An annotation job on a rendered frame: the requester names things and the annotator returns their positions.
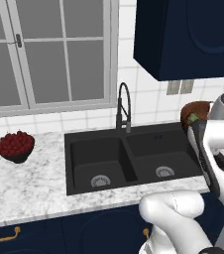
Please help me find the white framed window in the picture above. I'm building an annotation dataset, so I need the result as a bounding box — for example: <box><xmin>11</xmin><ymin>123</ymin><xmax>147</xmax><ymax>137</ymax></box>
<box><xmin>0</xmin><ymin>0</ymin><xmax>120</xmax><ymax>120</ymax></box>

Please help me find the grey wall outlet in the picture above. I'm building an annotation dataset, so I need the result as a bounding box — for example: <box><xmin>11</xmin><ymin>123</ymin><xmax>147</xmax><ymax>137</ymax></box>
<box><xmin>166</xmin><ymin>79</ymin><xmax>181</xmax><ymax>96</ymax></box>
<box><xmin>179</xmin><ymin>78</ymin><xmax>195</xmax><ymax>95</ymax></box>

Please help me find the black double sink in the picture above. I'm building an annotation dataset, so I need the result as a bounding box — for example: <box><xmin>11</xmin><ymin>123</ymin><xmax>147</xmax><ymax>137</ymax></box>
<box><xmin>63</xmin><ymin>121</ymin><xmax>224</xmax><ymax>196</ymax></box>

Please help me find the navy wall cabinet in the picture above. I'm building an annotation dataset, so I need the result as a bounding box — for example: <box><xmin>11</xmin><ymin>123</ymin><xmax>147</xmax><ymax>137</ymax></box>
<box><xmin>132</xmin><ymin>0</ymin><xmax>224</xmax><ymax>82</ymax></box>

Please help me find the navy drawer front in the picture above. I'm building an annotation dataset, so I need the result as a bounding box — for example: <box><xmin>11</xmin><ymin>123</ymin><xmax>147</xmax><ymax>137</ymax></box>
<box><xmin>0</xmin><ymin>216</ymin><xmax>64</xmax><ymax>254</ymax></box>

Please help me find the red berries heap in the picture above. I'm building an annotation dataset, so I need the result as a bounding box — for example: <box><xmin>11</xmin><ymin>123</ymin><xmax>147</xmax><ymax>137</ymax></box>
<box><xmin>0</xmin><ymin>130</ymin><xmax>36</xmax><ymax>157</ymax></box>

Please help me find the black spring faucet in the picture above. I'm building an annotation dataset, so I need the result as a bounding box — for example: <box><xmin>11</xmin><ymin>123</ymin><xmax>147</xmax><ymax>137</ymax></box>
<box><xmin>115</xmin><ymin>81</ymin><xmax>133</xmax><ymax>134</ymax></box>

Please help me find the black bowl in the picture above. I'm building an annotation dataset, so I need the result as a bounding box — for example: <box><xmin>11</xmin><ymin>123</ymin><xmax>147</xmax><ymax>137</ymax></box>
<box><xmin>0</xmin><ymin>134</ymin><xmax>37</xmax><ymax>165</ymax></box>

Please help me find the green vegetable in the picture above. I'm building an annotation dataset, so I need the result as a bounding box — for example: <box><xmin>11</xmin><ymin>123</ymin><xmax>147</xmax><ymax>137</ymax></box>
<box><xmin>187</xmin><ymin>112</ymin><xmax>199</xmax><ymax>126</ymax></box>

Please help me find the navy cabinet door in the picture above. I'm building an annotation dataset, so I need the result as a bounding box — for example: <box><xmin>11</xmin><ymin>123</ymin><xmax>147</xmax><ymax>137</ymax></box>
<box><xmin>196</xmin><ymin>191</ymin><xmax>224</xmax><ymax>246</ymax></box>
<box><xmin>60</xmin><ymin>203</ymin><xmax>152</xmax><ymax>254</ymax></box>

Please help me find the brass cabinet door handle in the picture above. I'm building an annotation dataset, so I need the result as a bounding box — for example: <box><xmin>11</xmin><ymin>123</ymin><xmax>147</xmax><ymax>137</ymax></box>
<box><xmin>142</xmin><ymin>227</ymin><xmax>151</xmax><ymax>240</ymax></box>

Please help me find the brown wooden bowl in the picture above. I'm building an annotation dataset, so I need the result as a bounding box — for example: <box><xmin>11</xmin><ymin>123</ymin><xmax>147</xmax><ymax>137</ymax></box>
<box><xmin>179</xmin><ymin>100</ymin><xmax>215</xmax><ymax>134</ymax></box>

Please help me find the brass drawer handle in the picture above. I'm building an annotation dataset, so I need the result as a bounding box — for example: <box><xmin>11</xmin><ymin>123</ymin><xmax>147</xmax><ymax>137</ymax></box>
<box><xmin>0</xmin><ymin>225</ymin><xmax>22</xmax><ymax>243</ymax></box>

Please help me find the grey window latch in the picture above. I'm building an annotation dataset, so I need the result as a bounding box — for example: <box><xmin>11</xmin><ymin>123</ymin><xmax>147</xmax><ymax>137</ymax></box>
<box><xmin>15</xmin><ymin>33</ymin><xmax>24</xmax><ymax>50</ymax></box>

